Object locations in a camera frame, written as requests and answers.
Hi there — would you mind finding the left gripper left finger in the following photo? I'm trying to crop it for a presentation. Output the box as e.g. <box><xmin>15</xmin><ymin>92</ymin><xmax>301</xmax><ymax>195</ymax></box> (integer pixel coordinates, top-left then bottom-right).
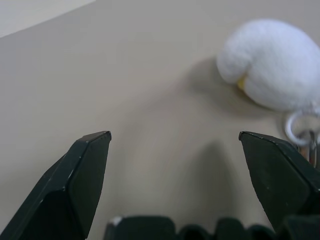
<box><xmin>0</xmin><ymin>130</ymin><xmax>112</xmax><ymax>240</ymax></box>

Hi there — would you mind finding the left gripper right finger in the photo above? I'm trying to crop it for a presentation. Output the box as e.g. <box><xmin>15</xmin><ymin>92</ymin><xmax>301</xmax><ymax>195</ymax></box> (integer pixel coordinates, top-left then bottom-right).
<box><xmin>238</xmin><ymin>130</ymin><xmax>320</xmax><ymax>229</ymax></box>

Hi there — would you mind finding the silver key ring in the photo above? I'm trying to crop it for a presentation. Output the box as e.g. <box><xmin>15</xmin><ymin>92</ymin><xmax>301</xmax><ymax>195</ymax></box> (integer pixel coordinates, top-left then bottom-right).
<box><xmin>284</xmin><ymin>109</ymin><xmax>320</xmax><ymax>166</ymax></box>

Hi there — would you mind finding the white plush keychain toy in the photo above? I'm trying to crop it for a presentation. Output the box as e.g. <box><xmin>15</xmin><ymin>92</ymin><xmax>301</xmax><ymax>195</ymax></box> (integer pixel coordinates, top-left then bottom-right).
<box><xmin>215</xmin><ymin>17</ymin><xmax>320</xmax><ymax>112</ymax></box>

